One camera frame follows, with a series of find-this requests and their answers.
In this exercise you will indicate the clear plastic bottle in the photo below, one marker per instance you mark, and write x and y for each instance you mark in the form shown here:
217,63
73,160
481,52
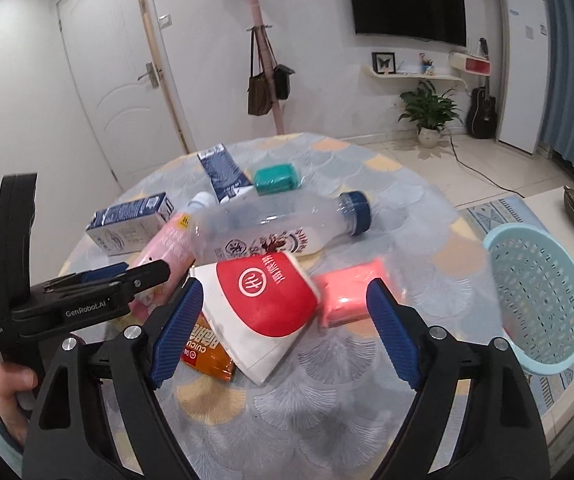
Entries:
300,222

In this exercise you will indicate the green tissue pack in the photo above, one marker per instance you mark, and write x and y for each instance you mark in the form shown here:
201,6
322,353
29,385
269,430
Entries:
276,179

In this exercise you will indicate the brown hanging bag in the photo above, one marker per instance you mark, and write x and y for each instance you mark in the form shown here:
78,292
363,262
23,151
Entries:
259,101

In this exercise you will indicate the white coffee table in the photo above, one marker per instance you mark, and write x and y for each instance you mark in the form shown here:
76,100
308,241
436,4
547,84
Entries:
549,209

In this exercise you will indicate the orange snack wrapper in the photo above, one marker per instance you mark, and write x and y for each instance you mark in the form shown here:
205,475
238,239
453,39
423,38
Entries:
205,354

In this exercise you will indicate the light blue laundry basket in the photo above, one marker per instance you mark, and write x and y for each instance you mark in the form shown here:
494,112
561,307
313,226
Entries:
534,280

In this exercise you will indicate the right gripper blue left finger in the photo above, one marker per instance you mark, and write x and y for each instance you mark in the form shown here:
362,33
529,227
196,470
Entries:
169,328

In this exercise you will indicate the black acoustic guitar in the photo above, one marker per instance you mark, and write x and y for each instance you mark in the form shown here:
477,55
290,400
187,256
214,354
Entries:
482,118

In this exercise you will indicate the dark blue snack packet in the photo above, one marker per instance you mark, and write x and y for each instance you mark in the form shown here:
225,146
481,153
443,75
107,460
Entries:
227,179

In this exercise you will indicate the pink drink bottle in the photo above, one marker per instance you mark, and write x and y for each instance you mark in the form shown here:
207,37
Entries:
172,245

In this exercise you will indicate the white wall shelf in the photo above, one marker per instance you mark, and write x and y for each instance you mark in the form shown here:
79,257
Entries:
419,76

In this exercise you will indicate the blue patterned rug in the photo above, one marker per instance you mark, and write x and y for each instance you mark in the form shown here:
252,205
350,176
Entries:
483,218

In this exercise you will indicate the framed butterfly picture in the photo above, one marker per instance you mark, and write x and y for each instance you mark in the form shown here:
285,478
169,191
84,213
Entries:
383,63

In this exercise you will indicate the white standing air conditioner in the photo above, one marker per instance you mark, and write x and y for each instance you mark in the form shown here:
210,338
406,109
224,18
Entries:
525,73

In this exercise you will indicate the left hand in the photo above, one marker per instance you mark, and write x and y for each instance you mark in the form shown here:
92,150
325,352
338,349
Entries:
15,379

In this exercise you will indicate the black hanging bag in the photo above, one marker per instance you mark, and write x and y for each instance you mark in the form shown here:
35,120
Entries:
282,75

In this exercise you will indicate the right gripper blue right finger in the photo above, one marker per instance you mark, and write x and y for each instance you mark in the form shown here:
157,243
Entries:
386,316

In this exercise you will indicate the red white wall box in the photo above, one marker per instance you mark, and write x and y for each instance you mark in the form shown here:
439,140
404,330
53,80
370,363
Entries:
470,64

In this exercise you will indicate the blue milk carton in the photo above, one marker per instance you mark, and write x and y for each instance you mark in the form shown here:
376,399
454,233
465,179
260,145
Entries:
129,227

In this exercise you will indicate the black wall television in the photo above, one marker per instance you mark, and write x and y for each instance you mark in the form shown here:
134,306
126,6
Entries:
433,20

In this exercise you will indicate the pink tissue pack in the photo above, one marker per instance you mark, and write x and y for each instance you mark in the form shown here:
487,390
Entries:
344,292

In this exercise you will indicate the red white paper cup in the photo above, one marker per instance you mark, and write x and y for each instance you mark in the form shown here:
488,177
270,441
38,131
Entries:
257,307

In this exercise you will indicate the pink coat rack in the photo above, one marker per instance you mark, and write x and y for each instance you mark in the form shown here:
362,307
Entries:
267,64

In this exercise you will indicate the white door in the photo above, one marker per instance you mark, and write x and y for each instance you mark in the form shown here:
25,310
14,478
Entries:
113,71

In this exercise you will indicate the green potted plant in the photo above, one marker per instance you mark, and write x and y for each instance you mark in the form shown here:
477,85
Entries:
429,112

